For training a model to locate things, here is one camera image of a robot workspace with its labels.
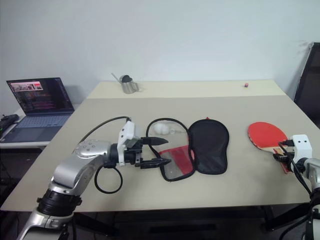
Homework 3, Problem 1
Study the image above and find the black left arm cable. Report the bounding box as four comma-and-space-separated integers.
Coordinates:
81, 115, 133, 194

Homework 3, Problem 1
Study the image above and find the shiny metal cup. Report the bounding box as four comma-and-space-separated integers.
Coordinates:
121, 76, 139, 95

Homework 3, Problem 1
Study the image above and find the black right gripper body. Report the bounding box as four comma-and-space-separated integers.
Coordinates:
284, 148, 297, 165

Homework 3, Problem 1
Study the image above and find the black red paddle case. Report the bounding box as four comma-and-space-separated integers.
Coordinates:
145, 117, 230, 183

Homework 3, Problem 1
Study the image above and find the blue-grey open laptop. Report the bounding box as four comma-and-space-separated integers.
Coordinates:
6, 77, 76, 144

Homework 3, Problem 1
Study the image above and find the black handheld device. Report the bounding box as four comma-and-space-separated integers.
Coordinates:
0, 114, 20, 131

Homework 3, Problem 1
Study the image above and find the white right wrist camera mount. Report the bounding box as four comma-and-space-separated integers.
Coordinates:
291, 134, 313, 164

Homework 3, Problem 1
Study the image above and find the black table frame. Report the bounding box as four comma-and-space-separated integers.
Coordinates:
72, 203, 313, 240

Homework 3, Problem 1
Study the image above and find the red table tennis paddle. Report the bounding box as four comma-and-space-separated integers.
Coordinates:
247, 121, 294, 174

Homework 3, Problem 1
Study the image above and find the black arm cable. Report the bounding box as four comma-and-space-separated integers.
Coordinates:
278, 139, 320, 240
81, 115, 133, 194

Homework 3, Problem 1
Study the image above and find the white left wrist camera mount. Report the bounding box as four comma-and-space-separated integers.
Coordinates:
117, 120, 137, 167

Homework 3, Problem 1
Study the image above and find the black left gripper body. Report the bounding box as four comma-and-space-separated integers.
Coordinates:
124, 136, 149, 168

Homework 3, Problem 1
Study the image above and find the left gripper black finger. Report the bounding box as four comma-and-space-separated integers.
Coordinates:
141, 136, 168, 147
134, 158, 172, 169

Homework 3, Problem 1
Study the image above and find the black office chair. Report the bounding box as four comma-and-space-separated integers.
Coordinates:
293, 42, 320, 126

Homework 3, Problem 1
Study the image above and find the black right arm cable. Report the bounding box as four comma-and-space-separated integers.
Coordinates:
278, 139, 320, 240

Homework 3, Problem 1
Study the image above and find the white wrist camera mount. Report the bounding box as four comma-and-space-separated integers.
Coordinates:
117, 120, 137, 167
291, 134, 313, 164

